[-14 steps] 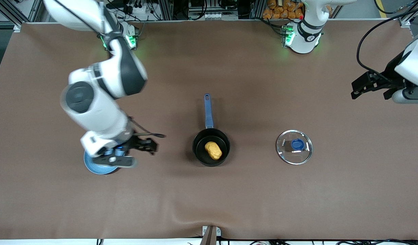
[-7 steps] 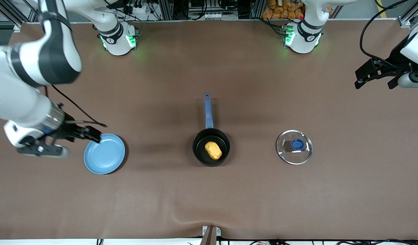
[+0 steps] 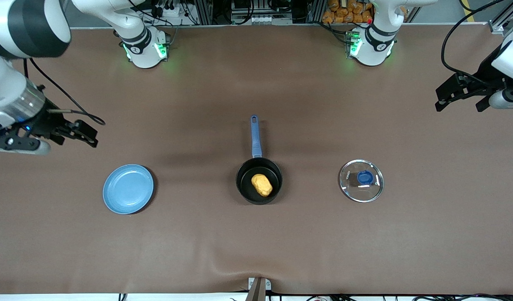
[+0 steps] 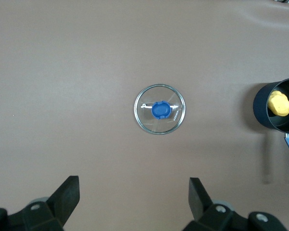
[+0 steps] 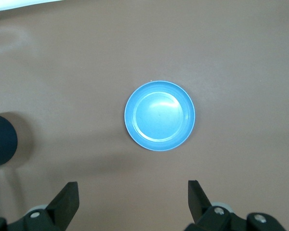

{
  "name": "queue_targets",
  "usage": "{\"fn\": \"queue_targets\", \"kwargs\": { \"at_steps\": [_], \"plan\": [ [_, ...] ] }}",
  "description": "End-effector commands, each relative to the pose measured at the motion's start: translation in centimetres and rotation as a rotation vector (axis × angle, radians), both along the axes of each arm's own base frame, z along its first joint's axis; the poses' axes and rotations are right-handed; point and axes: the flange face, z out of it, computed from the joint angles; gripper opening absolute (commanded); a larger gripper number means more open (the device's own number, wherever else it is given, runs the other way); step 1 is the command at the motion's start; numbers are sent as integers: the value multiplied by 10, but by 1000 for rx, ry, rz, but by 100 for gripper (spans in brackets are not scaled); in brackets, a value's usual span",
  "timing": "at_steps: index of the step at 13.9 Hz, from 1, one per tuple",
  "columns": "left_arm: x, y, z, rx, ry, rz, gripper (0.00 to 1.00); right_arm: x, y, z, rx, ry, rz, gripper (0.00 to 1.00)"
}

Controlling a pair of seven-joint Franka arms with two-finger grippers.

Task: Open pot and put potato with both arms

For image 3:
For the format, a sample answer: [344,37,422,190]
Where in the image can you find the brown table cover cloth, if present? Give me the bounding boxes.
[0,23,513,295]

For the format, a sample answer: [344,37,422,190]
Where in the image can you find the yellow toy potato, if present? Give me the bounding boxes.
[251,174,273,197]

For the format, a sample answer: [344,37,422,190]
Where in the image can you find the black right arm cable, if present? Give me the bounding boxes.
[23,58,107,126]

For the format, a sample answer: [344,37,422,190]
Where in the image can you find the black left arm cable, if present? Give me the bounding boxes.
[440,0,508,84]

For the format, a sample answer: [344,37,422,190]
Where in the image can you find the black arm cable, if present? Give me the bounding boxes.
[440,0,508,84]
[23,58,107,126]

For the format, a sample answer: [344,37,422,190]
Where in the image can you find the blue round plate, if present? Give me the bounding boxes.
[103,164,155,215]

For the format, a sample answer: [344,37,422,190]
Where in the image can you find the white power strip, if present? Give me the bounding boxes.
[231,14,292,24]

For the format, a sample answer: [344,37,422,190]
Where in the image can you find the metal table clamp bracket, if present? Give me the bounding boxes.
[248,277,272,301]

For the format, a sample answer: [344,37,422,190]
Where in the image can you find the orange packaged goods pile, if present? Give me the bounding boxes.
[322,0,374,24]

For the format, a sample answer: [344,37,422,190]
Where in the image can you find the black pot with blue handle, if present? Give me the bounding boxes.
[236,115,283,205]

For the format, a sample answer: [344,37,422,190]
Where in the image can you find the aluminium frame profile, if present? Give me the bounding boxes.
[488,0,513,34]

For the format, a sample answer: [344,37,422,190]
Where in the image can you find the aluminium rack post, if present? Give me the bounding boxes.
[197,0,213,25]
[309,0,326,23]

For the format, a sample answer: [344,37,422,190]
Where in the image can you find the glass lid with blue knob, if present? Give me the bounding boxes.
[338,159,385,203]

